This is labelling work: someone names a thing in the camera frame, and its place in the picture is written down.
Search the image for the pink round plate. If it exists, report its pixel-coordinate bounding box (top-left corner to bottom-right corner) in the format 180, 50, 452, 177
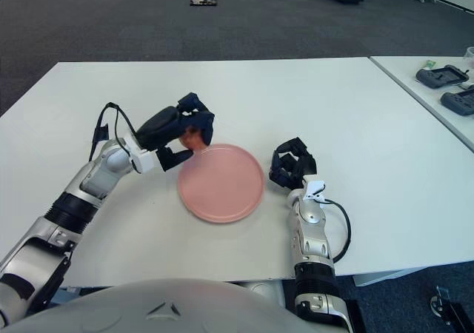
177, 143, 266, 223

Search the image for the grey robot torso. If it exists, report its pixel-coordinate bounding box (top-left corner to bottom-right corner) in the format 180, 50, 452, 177
3, 277, 316, 333

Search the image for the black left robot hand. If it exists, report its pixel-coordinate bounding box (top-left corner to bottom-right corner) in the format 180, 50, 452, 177
133, 92, 216, 173

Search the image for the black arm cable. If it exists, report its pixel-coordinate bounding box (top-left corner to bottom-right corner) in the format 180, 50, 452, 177
321, 198, 352, 263
88, 102, 138, 164

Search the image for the white table frame beam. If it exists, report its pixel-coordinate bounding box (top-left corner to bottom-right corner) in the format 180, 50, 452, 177
353, 264, 423, 286

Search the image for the red yellow apple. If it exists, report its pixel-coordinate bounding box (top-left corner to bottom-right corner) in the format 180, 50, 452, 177
179, 127, 207, 152

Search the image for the grey handheld controller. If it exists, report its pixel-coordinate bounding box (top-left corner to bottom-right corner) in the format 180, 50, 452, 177
415, 64, 470, 89
440, 87, 474, 116

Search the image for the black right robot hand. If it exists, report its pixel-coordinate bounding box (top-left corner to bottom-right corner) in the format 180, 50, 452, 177
268, 137, 318, 192

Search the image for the black caster wheel frame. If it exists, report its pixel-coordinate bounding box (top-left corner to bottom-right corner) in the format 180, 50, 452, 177
430, 285, 474, 333

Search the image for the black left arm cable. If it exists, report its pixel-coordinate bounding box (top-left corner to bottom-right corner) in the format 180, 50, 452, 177
88, 102, 138, 164

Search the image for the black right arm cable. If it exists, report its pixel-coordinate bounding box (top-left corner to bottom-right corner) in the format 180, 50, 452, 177
321, 198, 352, 263

